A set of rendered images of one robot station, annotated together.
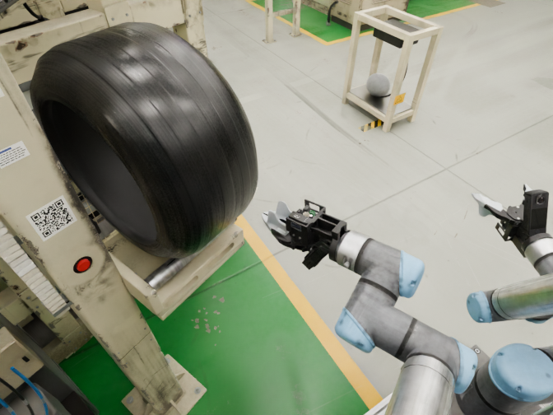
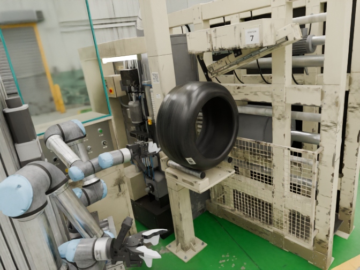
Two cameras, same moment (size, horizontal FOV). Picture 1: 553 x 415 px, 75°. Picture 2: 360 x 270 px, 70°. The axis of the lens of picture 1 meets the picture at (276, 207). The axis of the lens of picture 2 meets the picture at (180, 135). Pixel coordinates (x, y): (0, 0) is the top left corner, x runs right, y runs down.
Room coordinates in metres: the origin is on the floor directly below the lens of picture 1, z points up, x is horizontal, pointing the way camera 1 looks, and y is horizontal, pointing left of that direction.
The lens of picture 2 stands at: (1.02, -1.33, 1.68)
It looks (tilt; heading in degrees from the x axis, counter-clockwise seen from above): 18 degrees down; 103
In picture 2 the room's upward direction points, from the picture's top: 7 degrees counter-clockwise
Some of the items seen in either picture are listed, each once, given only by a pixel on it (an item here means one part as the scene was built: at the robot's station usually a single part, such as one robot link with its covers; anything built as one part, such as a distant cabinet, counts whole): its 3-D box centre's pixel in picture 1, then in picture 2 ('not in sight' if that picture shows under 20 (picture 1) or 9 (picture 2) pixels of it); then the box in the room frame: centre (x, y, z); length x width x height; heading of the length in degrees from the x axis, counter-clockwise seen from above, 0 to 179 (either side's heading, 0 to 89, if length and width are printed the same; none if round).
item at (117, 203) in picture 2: not in sight; (86, 196); (-0.19, 0.32, 0.63); 0.56 x 0.41 x 1.27; 53
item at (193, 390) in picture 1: (164, 394); (186, 244); (0.53, 0.50, 0.02); 0.27 x 0.27 x 0.04; 53
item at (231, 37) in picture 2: not in sight; (231, 37); (1.03, 0.52, 1.71); 0.61 x 0.25 x 0.15; 143
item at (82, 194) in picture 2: not in sight; (74, 201); (0.05, -0.13, 0.88); 0.13 x 0.12 x 0.14; 55
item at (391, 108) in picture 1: (386, 69); not in sight; (2.97, -0.93, 0.40); 0.60 x 0.35 x 0.80; 32
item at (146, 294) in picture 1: (112, 265); (181, 155); (0.61, 0.47, 0.90); 0.40 x 0.03 x 0.10; 53
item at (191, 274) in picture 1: (195, 263); (185, 177); (0.66, 0.25, 0.83); 0.36 x 0.09 x 0.06; 143
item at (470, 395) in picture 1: (493, 394); not in sight; (0.30, -0.55, 0.77); 0.15 x 0.15 x 0.10
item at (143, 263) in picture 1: (168, 248); (200, 173); (0.75, 0.36, 0.80); 0.37 x 0.36 x 0.02; 53
